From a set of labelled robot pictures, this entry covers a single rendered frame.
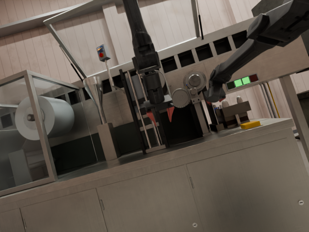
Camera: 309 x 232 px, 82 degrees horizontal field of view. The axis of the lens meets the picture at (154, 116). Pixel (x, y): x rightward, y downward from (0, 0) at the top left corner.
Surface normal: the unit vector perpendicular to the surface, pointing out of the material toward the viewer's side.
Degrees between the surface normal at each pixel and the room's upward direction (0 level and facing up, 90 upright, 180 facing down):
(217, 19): 90
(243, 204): 90
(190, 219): 90
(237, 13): 90
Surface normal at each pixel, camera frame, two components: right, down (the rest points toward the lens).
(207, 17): 0.01, -0.07
